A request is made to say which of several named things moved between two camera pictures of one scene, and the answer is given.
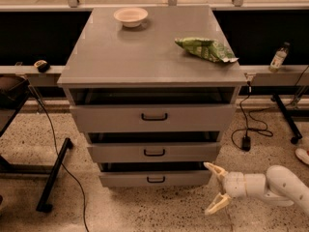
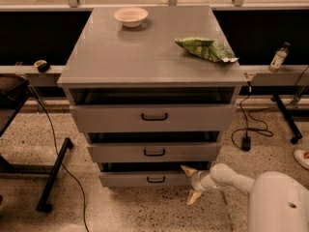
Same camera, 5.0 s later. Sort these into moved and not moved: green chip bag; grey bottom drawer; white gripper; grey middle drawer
Moved: white gripper
Not moved: grey bottom drawer; grey middle drawer; green chip bag
